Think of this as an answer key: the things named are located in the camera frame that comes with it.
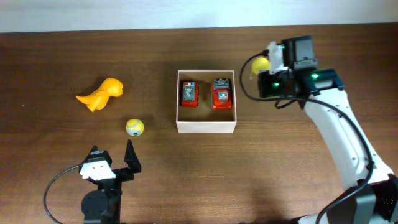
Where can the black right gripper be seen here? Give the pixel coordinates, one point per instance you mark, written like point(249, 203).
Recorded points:
point(264, 88)

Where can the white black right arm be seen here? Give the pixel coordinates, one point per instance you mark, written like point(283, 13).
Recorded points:
point(369, 185)

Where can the red fire truck with ladder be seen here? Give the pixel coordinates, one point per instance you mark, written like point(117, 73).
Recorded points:
point(189, 94)

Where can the yellow grey ball toy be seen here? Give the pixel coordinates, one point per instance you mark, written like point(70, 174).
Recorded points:
point(134, 127)

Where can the yellow wooden rattle drum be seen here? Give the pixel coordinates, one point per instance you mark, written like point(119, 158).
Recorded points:
point(259, 64)

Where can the orange dinosaur toy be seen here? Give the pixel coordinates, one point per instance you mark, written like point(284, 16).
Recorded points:
point(97, 100)

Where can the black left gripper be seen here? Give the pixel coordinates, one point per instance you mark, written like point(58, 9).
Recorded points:
point(132, 162)

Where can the pink box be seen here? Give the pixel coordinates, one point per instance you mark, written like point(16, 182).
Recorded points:
point(203, 118)

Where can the red fire truck grey top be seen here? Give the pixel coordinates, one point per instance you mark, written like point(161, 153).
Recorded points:
point(221, 97)

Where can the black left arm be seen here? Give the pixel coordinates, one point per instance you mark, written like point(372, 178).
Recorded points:
point(103, 205)

